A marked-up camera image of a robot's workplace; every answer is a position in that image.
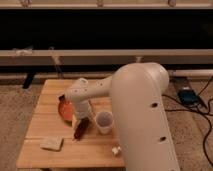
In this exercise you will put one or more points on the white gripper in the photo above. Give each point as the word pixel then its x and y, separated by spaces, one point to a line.
pixel 82 110

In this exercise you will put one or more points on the dark red pepper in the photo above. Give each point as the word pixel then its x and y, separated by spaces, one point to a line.
pixel 80 128

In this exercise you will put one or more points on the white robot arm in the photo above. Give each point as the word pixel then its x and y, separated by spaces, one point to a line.
pixel 135 91

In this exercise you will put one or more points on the white plastic cup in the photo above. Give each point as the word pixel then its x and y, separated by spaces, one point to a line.
pixel 104 122

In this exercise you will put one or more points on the orange bowl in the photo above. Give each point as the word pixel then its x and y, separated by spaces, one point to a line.
pixel 65 110

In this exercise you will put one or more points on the small white crumpled object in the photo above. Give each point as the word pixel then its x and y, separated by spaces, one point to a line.
pixel 116 150

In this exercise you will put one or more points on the blue power adapter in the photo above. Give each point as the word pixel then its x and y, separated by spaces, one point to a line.
pixel 187 96

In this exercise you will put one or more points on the white wall rail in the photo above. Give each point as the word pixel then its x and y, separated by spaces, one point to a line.
pixel 105 53

